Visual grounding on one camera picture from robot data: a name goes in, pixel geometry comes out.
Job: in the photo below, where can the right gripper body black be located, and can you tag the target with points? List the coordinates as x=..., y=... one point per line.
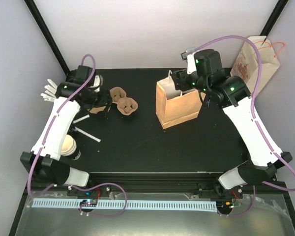
x=180, y=77

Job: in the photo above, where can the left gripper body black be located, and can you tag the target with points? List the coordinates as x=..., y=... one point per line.
x=104, y=101

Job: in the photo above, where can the brown paper bag white handles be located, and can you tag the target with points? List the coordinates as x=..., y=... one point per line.
x=174, y=107

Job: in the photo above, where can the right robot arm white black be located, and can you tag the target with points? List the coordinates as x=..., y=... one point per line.
x=205, y=73

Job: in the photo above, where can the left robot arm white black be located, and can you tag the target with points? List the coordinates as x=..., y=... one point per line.
x=80, y=92

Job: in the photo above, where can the stacked brown pulp cup carriers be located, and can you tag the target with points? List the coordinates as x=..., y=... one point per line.
x=96, y=110

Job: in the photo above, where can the white wrapped straw on table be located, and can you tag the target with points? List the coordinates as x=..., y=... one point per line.
x=87, y=134

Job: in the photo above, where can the bundle of white wrapped straws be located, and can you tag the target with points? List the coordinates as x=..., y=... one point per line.
x=50, y=91

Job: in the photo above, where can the white printed paper bag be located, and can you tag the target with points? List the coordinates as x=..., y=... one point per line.
x=246, y=64

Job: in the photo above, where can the small green circuit board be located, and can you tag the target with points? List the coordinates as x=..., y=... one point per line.
x=88, y=203

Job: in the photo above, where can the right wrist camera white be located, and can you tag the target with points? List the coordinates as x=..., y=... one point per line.
x=188, y=56

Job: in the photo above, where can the black aluminium frame rail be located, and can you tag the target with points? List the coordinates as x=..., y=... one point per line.
x=204, y=185

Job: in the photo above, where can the left black corner post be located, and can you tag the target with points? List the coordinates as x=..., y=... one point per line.
x=32, y=7

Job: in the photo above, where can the black corner post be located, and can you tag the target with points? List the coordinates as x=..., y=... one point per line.
x=275, y=14
x=32, y=7

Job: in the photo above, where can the light blue cable duct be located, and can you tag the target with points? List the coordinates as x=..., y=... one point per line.
x=127, y=205

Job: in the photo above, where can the right black corner post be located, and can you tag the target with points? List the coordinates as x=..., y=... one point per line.
x=275, y=14

